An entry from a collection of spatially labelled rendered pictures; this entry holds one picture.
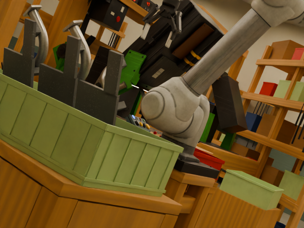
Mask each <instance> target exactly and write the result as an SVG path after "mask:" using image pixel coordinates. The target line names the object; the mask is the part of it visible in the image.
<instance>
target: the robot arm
mask: <svg viewBox="0 0 304 228"><path fill-rule="evenodd" d="M180 1H183V0H163V2H162V5H161V6H159V5H158V4H155V5H154V7H153V9H152V10H151V11H150V12H149V13H148V14H147V15H146V16H145V17H144V18H143V19H142V21H143V22H144V23H145V25H144V27H143V29H142V30H143V33H142V35H141V38H142V39H144V40H145V38H146V35H147V33H148V31H149V28H150V24H151V23H152V22H154V21H155V20H157V19H158V18H160V17H164V18H167V19H169V20H170V23H171V28H172V31H171V32H170V35H169V37H168V39H167V42H166V44H165V46H166V47H167V48H169V47H170V44H171V42H172V41H173V40H174V39H175V36H176V34H178V33H179V34H181V16H182V13H181V12H180V11H177V9H178V7H179V5H180ZM243 1H245V2H247V3H249V4H251V7H252V8H251V9H250V10H249V11H248V12H247V13H246V14H245V15H244V16H243V17H242V18H241V19H240V20H239V21H238V22H237V23H236V24H235V25H234V26H233V27H232V28H231V29H230V30H229V31H228V32H227V33H226V34H225V35H224V36H223V37H222V38H221V39H220V40H219V41H218V42H217V43H216V44H215V45H214V46H213V47H212V48H211V49H210V50H209V51H208V52H207V53H206V54H205V55H204V56H203V57H202V58H201V59H200V60H199V61H198V62H197V63H196V64H195V65H194V66H193V67H192V68H191V69H190V70H189V71H188V72H186V73H185V74H184V75H183V76H182V77H172V78H171V79H169V80H168V81H166V82H165V83H163V84H161V85H159V86H158V87H154V88H152V89H150V90H149V91H148V92H147V93H146V94H145V95H144V96H143V98H142V100H141V104H140V109H141V112H142V115H143V116H144V118H145V119H146V121H147V122H148V123H149V124H150V125H151V126H152V127H154V128H155V129H158V130H160V131H162V132H163V133H162V135H161V138H163V139H165V140H168V141H170V142H172V143H174V144H176V145H179V146H181V147H183V148H184V150H183V152H182V153H180V154H179V156H178V157H179V158H181V159H184V160H188V161H192V162H196V163H199V162H200V160H199V159H198V158H196V157H195V156H194V155H193V154H194V151H195V148H196V146H197V143H198V142H199V140H200V138H201V136H202V133H203V131H204V129H205V126H206V124H207V121H208V118H209V111H210V105H209V101H208V98H207V97H206V96H204V95H203V94H202V93H204V92H205V91H206V90H207V89H208V88H209V87H210V86H211V85H212V84H213V83H214V82H215V81H216V80H217V79H218V78H219V77H220V76H221V75H222V74H223V73H224V72H225V71H226V70H227V69H228V68H229V67H230V66H231V65H232V64H233V63H234V62H235V61H236V60H237V59H238V58H239V57H240V56H241V55H242V54H243V53H244V52H245V51H247V50H248V49H249V48H250V47H251V46H252V45H253V44H254V43H255V42H256V41H257V40H258V39H259V38H260V37H261V36H262V35H263V34H264V33H265V32H266V31H267V30H268V29H269V28H270V27H276V26H278V25H279V24H281V23H283V22H286V23H289V24H292V25H295V26H299V27H304V0H243ZM158 10H160V11H158ZM157 11H158V12H157ZM156 12H157V13H156ZM155 13H156V14H155ZM154 14H155V15H154ZM175 14H176V24H175V21H174V20H175V19H174V15H175Z"/></svg>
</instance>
